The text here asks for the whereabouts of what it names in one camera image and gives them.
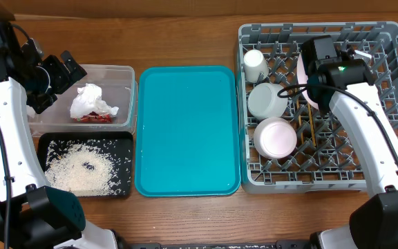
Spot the small grey bowl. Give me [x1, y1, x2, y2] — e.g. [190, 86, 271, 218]
[247, 83, 287, 120]

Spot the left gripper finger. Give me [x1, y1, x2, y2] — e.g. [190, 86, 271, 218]
[35, 93, 57, 114]
[61, 50, 87, 84]

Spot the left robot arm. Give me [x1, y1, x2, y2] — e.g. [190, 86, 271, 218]
[0, 20, 127, 248]

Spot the red snack wrapper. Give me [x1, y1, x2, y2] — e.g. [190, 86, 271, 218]
[75, 114, 112, 123]

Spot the white round plate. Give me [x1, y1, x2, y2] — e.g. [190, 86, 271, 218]
[296, 55, 319, 109]

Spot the clear plastic bin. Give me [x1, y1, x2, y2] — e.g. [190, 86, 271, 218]
[28, 64, 138, 137]

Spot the pink bowl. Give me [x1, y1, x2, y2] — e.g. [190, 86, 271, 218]
[253, 117, 297, 159]

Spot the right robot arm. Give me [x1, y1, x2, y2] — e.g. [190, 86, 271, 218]
[298, 35, 398, 248]

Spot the white paper cup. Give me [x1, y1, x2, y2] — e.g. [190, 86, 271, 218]
[243, 49, 269, 83]

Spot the teal serving tray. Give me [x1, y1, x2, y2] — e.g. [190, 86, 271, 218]
[135, 66, 240, 197]

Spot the black plastic tray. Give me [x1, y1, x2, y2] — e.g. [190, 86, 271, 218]
[36, 131, 134, 199]

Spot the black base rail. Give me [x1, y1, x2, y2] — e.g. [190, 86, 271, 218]
[129, 239, 317, 249]

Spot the white napkin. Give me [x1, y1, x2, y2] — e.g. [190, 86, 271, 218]
[70, 83, 119, 118]

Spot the grey dishwasher rack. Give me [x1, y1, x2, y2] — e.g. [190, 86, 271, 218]
[236, 21, 398, 194]

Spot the wooden chopstick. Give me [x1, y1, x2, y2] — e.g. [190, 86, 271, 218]
[307, 102, 317, 147]
[296, 97, 305, 144]

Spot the pile of rice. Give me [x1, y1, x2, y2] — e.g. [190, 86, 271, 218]
[43, 138, 133, 196]

